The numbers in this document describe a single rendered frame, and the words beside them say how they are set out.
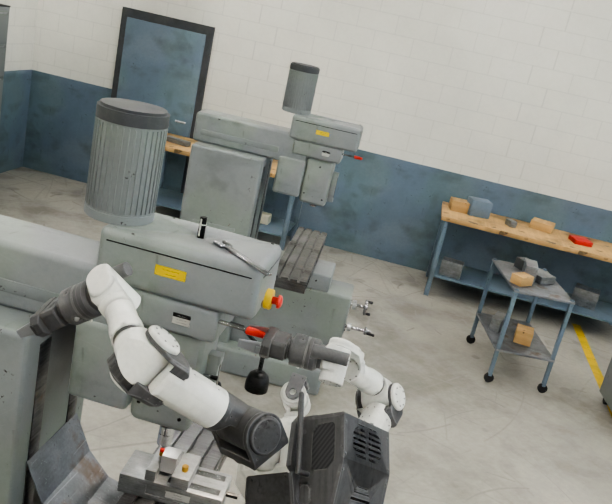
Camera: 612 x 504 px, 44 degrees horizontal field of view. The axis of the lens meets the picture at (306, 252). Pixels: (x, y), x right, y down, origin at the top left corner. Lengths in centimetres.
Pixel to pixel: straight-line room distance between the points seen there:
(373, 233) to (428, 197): 76
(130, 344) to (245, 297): 59
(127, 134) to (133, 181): 13
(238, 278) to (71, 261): 50
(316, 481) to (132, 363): 48
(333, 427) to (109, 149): 96
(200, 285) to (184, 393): 59
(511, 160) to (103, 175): 685
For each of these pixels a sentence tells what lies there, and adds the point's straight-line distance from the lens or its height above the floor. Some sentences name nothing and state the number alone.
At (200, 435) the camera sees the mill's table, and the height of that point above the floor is 93.
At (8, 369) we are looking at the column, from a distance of 229.
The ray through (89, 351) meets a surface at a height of 150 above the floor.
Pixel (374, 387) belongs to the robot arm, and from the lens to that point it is 215.
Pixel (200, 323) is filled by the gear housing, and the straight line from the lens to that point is 211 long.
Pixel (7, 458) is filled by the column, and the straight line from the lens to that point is 244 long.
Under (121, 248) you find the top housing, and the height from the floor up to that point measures 184.
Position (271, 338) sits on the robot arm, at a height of 173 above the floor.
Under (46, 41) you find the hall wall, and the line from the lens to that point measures 970.
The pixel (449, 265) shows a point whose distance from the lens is 805.
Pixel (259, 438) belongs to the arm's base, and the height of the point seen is 171.
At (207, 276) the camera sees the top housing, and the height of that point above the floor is 183.
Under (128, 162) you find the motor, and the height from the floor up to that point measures 207.
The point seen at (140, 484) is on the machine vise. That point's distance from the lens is 263.
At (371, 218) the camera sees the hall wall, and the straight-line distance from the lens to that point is 874.
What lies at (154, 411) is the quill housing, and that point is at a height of 136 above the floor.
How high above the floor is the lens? 256
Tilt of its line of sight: 18 degrees down
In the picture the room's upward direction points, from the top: 13 degrees clockwise
